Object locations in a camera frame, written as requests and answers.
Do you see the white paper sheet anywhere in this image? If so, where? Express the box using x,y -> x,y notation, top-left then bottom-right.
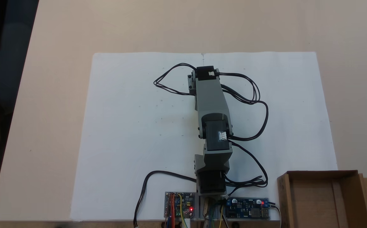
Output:
202,52 -> 338,220
71,52 -> 205,221

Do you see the blue circuit board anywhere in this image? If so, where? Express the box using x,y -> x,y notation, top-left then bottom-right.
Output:
225,197 -> 271,220

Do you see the brown cardboard box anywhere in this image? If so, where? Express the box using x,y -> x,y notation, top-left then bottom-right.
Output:
277,170 -> 367,228

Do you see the black gripper motor cable loop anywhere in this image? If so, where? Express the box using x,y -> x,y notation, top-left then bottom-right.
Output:
153,63 -> 200,96

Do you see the black cable with white plug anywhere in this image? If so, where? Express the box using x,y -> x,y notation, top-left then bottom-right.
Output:
134,171 -> 197,228

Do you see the yellow wire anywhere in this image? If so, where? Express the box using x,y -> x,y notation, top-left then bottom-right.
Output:
177,194 -> 184,219

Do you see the circuit board with coloured wires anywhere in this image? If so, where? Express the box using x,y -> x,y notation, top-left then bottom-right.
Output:
164,192 -> 196,219

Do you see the orange wire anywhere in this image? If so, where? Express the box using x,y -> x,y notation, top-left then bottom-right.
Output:
167,194 -> 176,228

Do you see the black shoulder cable bundle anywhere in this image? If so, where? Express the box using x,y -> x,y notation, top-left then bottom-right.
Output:
225,141 -> 269,195

